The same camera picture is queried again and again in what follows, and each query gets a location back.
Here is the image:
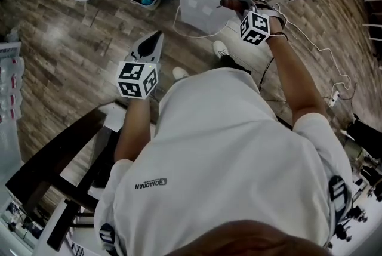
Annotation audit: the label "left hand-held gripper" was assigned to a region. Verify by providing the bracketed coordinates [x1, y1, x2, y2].
[115, 30, 165, 100]

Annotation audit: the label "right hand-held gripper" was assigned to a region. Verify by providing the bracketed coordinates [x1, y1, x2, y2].
[234, 0, 289, 46]

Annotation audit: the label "brown wiping cloth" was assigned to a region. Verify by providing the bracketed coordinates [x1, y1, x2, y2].
[219, 0, 248, 16]

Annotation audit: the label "person's right forearm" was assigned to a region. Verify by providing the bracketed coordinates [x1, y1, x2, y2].
[265, 35, 326, 130]

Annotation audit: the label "person's left forearm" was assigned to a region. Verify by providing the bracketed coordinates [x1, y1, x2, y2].
[114, 98, 150, 162]

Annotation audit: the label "pack of clear water bottles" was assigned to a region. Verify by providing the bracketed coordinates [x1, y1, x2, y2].
[0, 56, 26, 130]

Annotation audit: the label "person's left white shoe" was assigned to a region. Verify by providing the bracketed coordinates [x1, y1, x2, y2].
[172, 66, 189, 81]

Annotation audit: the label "person's black trousers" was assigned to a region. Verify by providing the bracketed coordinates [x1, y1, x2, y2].
[219, 54, 253, 75]

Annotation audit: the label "person's white t-shirt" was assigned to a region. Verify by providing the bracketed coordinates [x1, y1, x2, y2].
[94, 67, 355, 256]

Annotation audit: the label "white power strip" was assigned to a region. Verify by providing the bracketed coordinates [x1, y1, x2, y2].
[328, 90, 341, 107]

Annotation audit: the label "dark stair railing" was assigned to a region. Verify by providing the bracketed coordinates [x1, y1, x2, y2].
[5, 105, 129, 252]

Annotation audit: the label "black equipment bag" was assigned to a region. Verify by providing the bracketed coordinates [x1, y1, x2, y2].
[346, 113, 382, 148]

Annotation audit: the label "black cable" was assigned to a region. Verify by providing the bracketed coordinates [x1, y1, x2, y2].
[258, 56, 358, 103]

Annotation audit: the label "white power cable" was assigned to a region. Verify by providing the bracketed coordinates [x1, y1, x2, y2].
[172, 0, 355, 106]

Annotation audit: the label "white metal chair frame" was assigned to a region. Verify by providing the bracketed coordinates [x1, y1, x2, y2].
[362, 0, 382, 41]

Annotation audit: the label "white wire rack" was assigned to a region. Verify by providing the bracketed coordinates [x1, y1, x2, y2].
[0, 41, 22, 60]

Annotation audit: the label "black grey harness strap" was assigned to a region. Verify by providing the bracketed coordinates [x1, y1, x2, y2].
[328, 175, 350, 220]
[100, 222, 117, 251]

